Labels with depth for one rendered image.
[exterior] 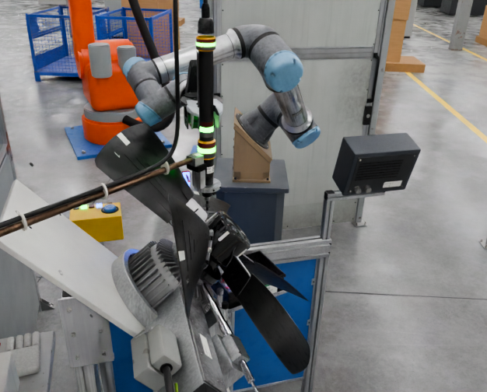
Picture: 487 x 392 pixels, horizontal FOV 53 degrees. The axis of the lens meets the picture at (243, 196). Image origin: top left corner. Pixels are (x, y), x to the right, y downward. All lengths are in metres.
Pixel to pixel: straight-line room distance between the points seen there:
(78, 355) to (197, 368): 0.38
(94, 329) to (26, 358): 0.29
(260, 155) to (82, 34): 3.52
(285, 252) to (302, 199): 1.70
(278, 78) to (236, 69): 1.57
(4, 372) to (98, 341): 0.21
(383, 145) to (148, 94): 0.84
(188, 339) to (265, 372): 1.25
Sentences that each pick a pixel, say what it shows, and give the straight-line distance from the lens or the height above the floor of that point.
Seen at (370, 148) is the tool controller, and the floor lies 1.24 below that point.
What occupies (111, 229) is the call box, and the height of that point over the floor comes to 1.03.
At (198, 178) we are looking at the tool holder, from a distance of 1.18.
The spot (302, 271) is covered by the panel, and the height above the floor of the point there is 0.72.
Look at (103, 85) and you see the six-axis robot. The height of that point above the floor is 0.65.
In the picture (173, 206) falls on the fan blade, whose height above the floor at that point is 1.41.
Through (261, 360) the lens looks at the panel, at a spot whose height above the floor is 0.28.
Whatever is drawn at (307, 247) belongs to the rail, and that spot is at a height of 0.84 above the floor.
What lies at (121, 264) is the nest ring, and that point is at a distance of 1.19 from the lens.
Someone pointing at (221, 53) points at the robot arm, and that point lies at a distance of 1.53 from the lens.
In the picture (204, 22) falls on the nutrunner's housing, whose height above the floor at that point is 1.69.
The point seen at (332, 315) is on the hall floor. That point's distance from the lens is 2.88.
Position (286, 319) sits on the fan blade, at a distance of 1.07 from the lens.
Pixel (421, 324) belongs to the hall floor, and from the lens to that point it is 2.97.
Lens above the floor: 1.83
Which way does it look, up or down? 27 degrees down
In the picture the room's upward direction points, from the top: 2 degrees clockwise
